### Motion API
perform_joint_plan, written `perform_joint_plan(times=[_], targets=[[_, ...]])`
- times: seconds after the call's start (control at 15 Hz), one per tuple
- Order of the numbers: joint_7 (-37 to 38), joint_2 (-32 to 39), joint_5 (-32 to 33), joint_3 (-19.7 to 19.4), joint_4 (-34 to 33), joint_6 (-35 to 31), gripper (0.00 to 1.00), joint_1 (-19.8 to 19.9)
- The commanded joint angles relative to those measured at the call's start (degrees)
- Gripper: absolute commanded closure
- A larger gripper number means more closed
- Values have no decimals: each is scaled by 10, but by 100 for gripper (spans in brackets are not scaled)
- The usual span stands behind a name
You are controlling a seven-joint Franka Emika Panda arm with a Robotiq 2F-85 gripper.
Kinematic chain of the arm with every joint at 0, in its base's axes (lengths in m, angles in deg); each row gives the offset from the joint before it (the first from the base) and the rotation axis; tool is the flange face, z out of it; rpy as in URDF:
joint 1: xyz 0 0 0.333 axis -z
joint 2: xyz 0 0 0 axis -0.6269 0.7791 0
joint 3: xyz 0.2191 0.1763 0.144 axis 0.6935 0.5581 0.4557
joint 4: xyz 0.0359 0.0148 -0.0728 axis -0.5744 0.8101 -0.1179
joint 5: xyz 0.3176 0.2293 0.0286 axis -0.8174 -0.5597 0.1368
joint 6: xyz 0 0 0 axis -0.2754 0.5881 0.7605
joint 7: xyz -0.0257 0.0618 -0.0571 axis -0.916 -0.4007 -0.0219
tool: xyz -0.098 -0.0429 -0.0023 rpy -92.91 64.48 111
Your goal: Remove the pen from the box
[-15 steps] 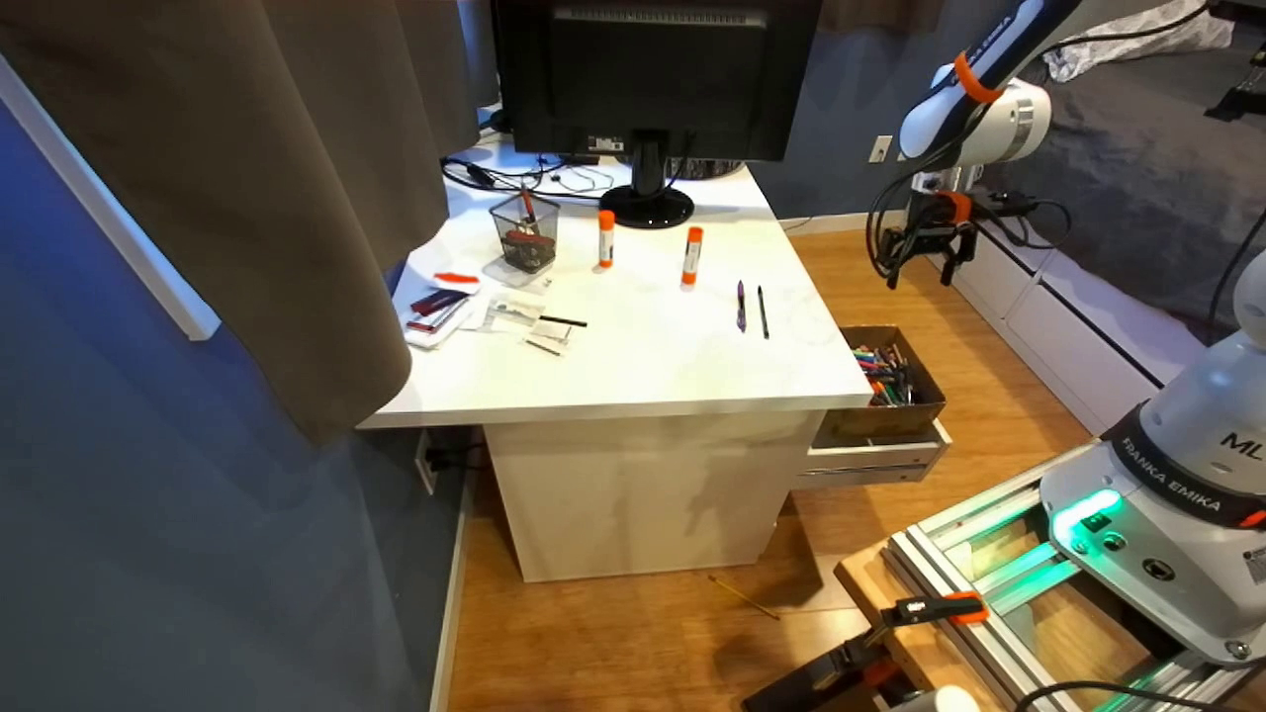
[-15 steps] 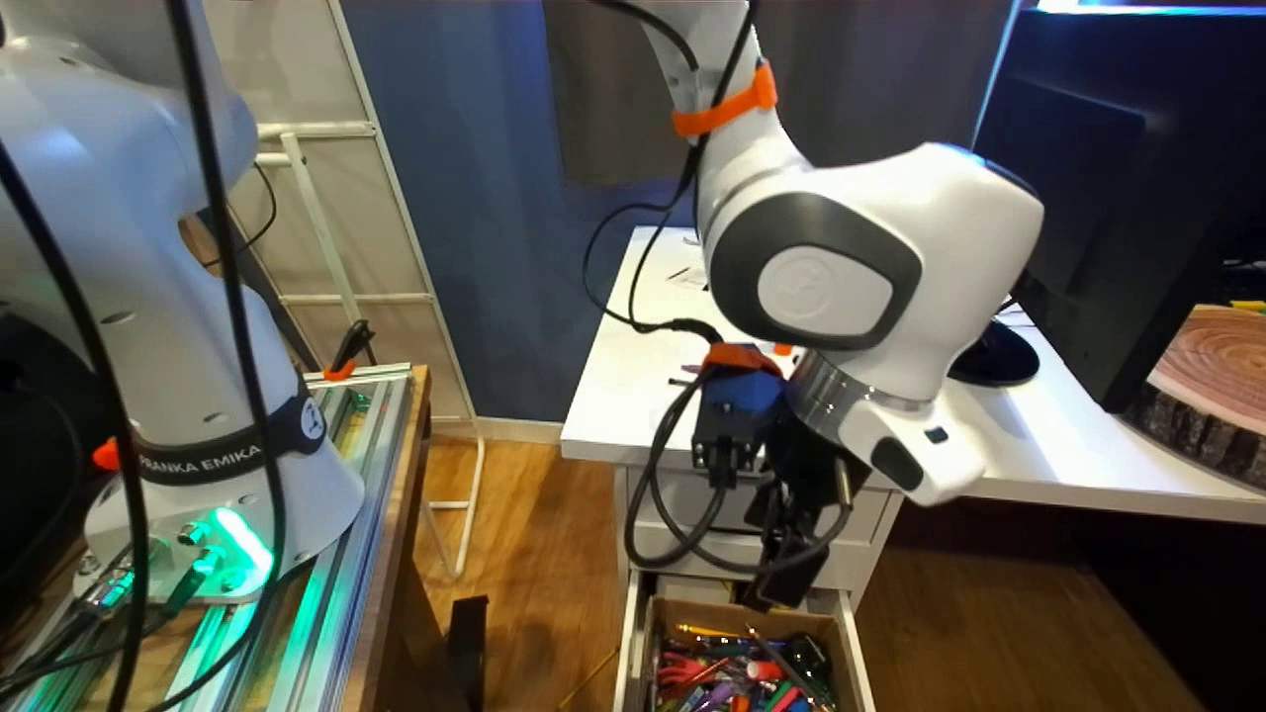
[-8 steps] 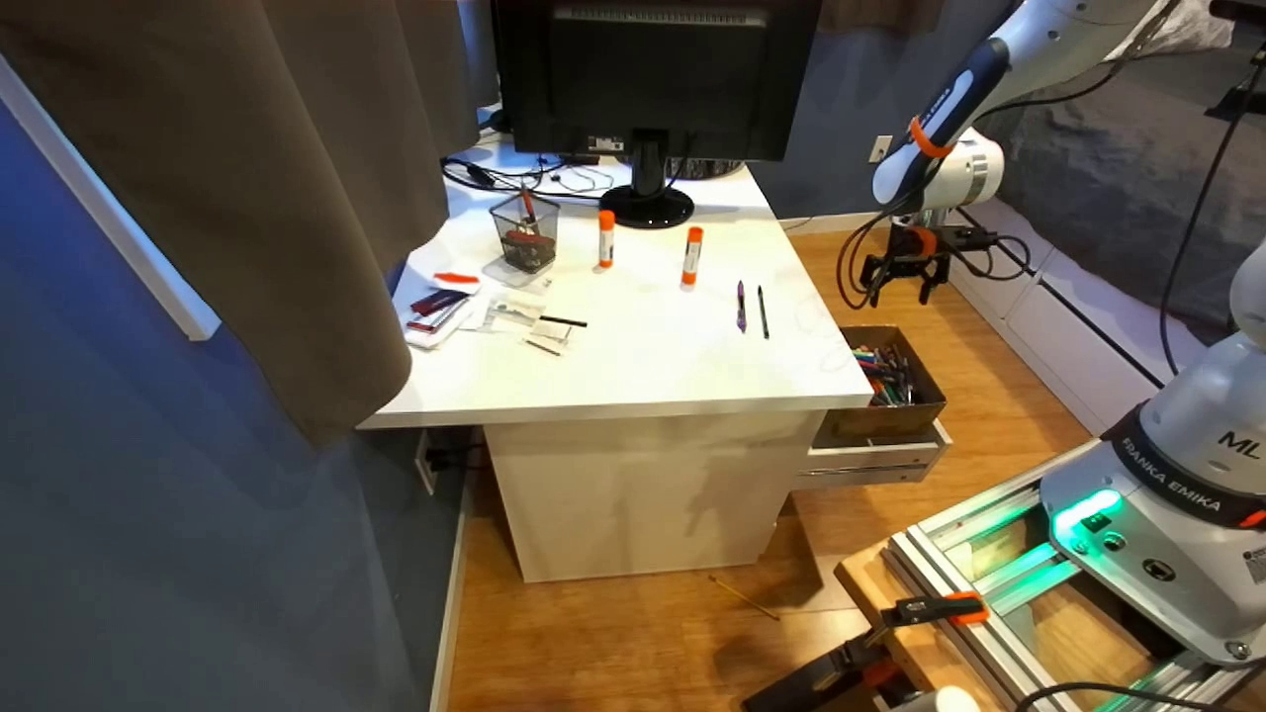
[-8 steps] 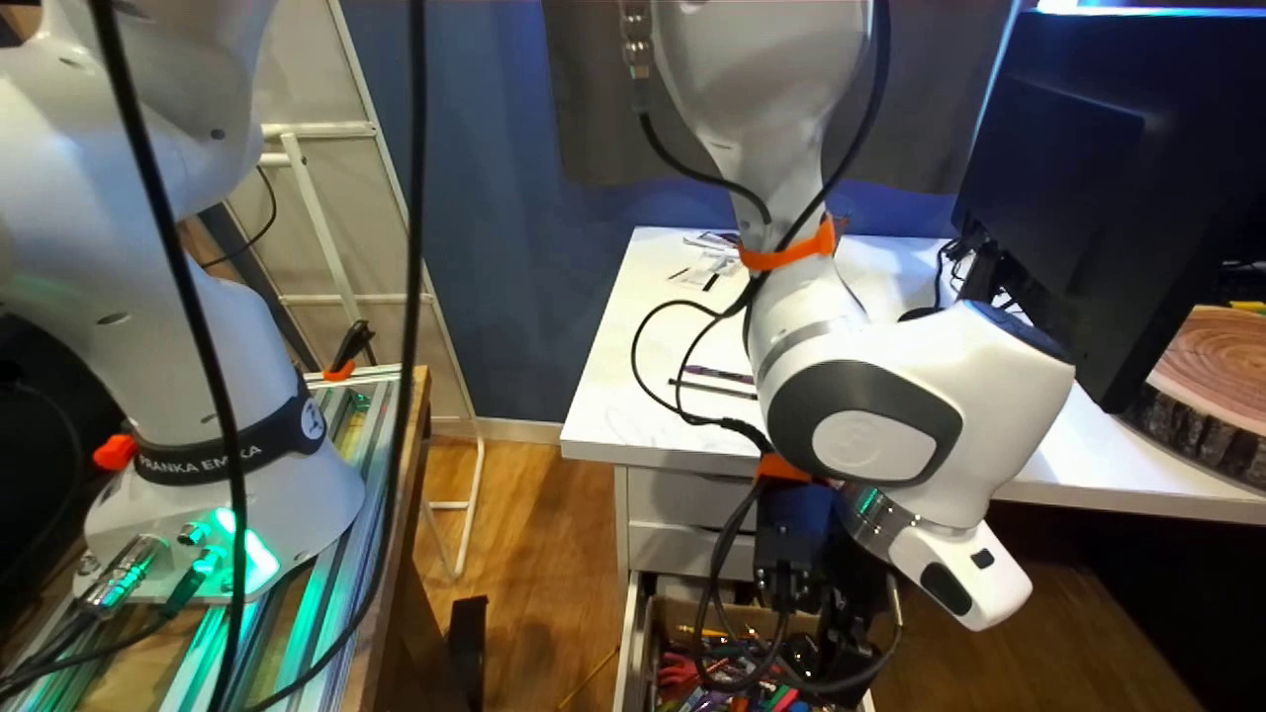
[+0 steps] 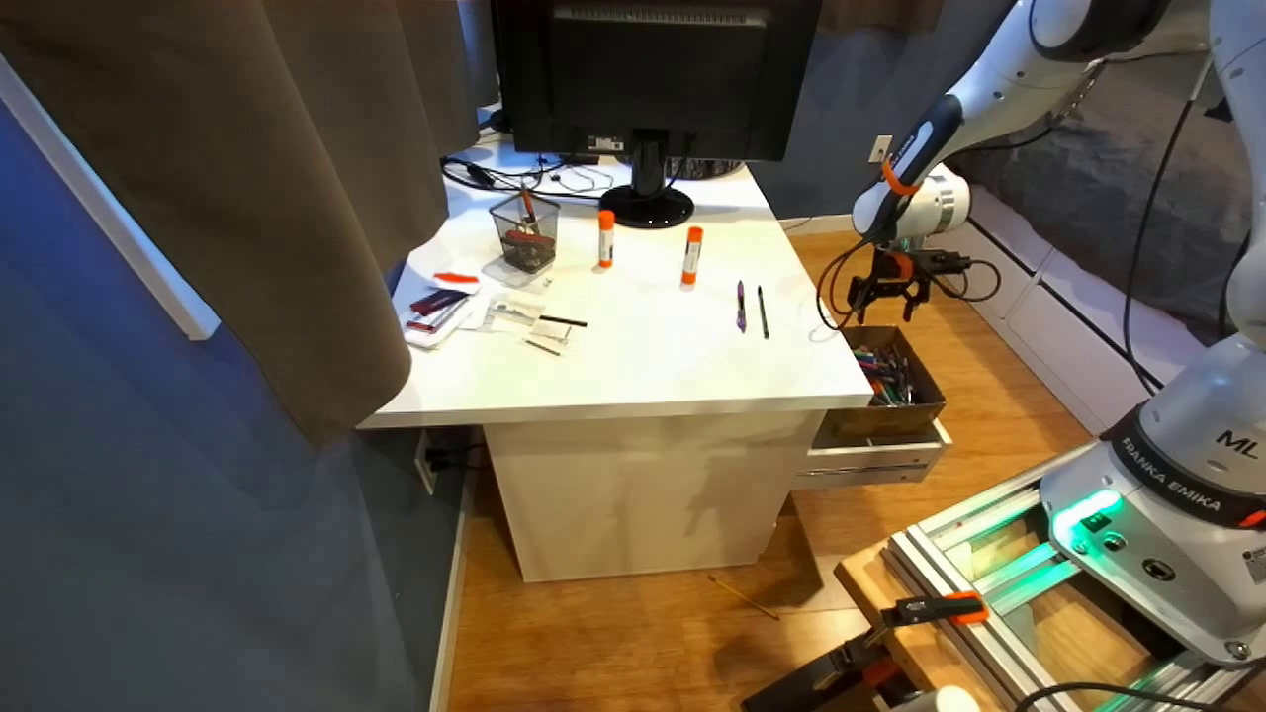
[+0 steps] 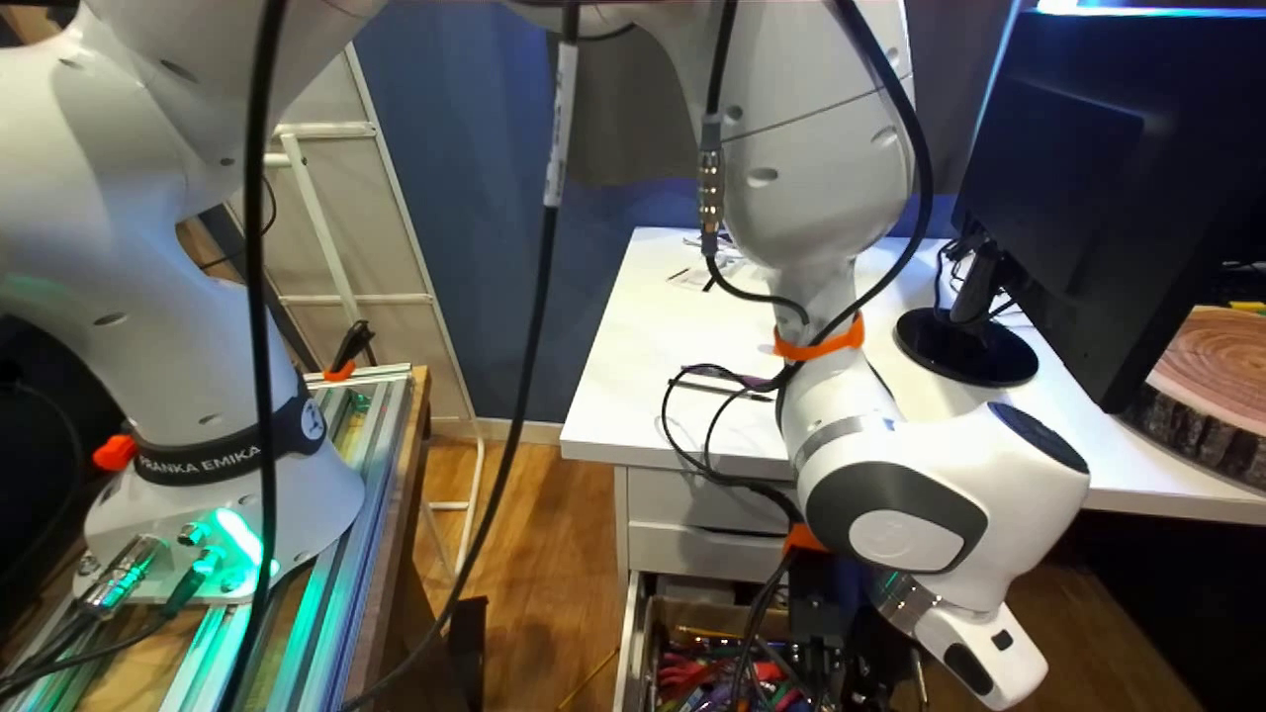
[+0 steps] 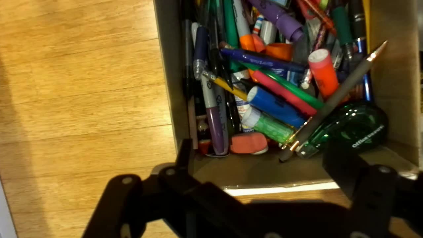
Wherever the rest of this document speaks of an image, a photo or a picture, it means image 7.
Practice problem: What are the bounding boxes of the dark blue pen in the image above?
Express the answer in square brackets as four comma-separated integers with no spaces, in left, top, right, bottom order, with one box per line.
[218,46,308,75]

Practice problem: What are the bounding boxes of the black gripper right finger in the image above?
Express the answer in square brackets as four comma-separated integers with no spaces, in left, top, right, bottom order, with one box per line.
[322,143,423,238]

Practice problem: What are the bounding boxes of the thin red pen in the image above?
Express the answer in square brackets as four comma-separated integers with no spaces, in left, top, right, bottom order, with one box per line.
[296,0,338,38]

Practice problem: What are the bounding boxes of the orange highlighter with white cap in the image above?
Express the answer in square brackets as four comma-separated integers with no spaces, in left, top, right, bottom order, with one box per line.
[306,48,341,101]

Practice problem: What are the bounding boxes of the green marker with white cap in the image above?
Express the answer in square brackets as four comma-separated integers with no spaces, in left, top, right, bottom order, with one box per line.
[240,105,296,146]

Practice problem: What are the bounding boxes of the dark green marker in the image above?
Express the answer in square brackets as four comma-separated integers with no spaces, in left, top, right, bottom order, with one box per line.
[222,0,242,75]

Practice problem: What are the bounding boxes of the blue and black pen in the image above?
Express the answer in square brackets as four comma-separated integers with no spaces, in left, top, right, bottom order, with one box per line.
[349,0,374,104]

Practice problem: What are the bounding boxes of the pink eraser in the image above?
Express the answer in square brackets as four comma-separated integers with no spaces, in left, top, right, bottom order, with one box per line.
[228,132,269,157]

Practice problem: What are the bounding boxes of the thick blue marker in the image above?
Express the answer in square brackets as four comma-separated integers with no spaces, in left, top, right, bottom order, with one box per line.
[246,85,308,130]

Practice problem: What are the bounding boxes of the gray pen with silver tip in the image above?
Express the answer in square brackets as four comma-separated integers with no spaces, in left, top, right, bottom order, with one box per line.
[277,40,388,165]

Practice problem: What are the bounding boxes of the green tape dispenser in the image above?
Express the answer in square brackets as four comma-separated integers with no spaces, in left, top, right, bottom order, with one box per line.
[294,102,390,161]

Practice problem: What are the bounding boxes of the green capped pen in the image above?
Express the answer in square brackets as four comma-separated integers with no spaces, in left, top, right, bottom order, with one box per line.
[330,0,354,46]

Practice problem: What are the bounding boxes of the thick purple marker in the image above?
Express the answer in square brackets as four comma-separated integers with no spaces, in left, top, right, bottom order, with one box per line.
[248,0,306,44]

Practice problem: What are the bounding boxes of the yellow pencil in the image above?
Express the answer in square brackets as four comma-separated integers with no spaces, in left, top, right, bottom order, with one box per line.
[202,71,248,102]

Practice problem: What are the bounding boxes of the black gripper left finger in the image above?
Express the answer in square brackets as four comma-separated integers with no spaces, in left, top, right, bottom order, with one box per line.
[82,138,248,238]

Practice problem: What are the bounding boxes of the purple and gray marker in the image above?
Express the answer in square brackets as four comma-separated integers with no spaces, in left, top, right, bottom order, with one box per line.
[193,24,230,157]

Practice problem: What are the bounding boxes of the orange marker cap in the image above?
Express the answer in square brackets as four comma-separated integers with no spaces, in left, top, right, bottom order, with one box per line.
[263,43,296,63]

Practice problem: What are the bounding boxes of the thin green pen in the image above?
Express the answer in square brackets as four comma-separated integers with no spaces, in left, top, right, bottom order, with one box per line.
[239,61,325,112]

